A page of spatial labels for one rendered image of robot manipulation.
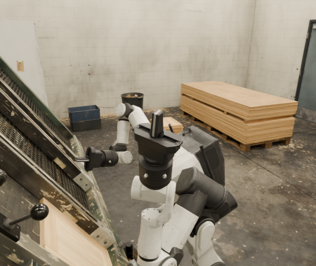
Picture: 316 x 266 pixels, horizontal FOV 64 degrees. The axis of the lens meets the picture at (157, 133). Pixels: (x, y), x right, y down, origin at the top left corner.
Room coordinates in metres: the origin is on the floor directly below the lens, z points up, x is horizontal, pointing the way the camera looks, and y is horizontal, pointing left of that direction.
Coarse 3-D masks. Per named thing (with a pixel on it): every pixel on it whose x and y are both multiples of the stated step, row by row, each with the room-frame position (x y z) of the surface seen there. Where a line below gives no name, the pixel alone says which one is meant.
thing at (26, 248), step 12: (0, 240) 0.46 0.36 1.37; (12, 240) 0.47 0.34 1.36; (24, 240) 0.50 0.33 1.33; (0, 252) 0.45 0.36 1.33; (12, 252) 0.46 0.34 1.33; (24, 252) 0.47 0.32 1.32; (36, 252) 0.49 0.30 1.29; (48, 252) 0.53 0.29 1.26; (48, 264) 0.49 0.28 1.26; (60, 264) 0.53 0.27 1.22
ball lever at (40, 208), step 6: (36, 204) 0.47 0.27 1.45; (42, 204) 0.47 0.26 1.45; (36, 210) 0.46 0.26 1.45; (42, 210) 0.46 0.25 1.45; (48, 210) 0.47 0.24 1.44; (24, 216) 0.47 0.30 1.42; (30, 216) 0.47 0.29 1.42; (36, 216) 0.45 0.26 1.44; (42, 216) 0.45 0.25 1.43; (6, 222) 0.48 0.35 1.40; (12, 222) 0.48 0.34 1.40; (18, 222) 0.48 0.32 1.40; (12, 228) 0.48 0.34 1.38
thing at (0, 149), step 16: (0, 144) 0.78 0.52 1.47; (0, 160) 0.77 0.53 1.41; (16, 160) 0.79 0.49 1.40; (16, 176) 0.79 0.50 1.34; (32, 176) 0.81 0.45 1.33; (48, 176) 0.87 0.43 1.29; (32, 192) 0.81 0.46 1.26; (48, 192) 0.83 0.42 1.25; (64, 192) 0.89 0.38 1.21; (64, 208) 0.85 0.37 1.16; (80, 208) 0.88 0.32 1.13; (80, 224) 0.87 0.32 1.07; (96, 224) 0.89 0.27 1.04; (96, 240) 0.89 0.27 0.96; (112, 240) 0.92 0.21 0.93
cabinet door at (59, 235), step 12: (48, 204) 0.80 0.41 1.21; (48, 216) 0.73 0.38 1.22; (60, 216) 0.80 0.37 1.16; (48, 228) 0.67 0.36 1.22; (60, 228) 0.73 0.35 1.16; (72, 228) 0.80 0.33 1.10; (48, 240) 0.61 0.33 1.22; (60, 240) 0.67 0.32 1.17; (72, 240) 0.73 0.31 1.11; (84, 240) 0.81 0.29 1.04; (60, 252) 0.61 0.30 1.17; (72, 252) 0.67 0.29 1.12; (84, 252) 0.73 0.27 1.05; (96, 252) 0.80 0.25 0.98; (72, 264) 0.60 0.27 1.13; (84, 264) 0.66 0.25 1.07; (96, 264) 0.72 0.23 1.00; (108, 264) 0.80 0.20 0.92
